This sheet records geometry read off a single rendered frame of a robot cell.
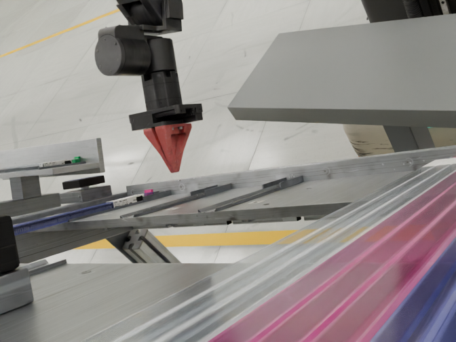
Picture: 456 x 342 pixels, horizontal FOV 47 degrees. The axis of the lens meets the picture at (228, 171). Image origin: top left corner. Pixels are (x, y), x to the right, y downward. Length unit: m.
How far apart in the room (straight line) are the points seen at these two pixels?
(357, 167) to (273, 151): 1.29
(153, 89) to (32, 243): 0.28
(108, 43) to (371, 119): 0.45
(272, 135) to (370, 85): 1.07
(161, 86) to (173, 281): 0.56
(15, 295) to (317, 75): 0.84
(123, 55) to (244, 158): 1.27
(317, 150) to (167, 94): 1.08
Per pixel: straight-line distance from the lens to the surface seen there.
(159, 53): 0.81
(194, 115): 0.81
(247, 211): 0.49
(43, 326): 0.24
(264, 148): 1.95
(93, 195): 0.81
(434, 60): 0.95
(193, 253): 1.79
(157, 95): 0.80
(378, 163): 0.63
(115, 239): 0.91
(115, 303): 0.25
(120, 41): 0.76
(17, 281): 0.28
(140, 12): 0.83
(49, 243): 0.76
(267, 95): 1.07
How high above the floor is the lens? 1.17
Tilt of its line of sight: 36 degrees down
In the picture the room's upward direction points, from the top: 37 degrees counter-clockwise
